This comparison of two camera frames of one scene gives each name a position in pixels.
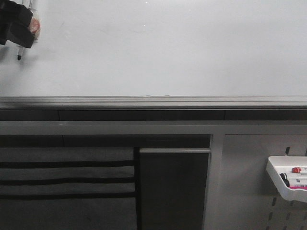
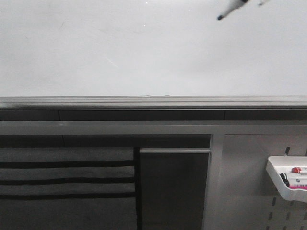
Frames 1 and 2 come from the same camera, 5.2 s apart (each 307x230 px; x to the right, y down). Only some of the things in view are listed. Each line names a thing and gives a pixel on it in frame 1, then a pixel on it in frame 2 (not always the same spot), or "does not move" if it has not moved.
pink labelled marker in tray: (301, 187) does not move
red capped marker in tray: (296, 170) does not move
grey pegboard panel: (240, 195) does not move
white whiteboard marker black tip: (29, 4) -> (232, 5)
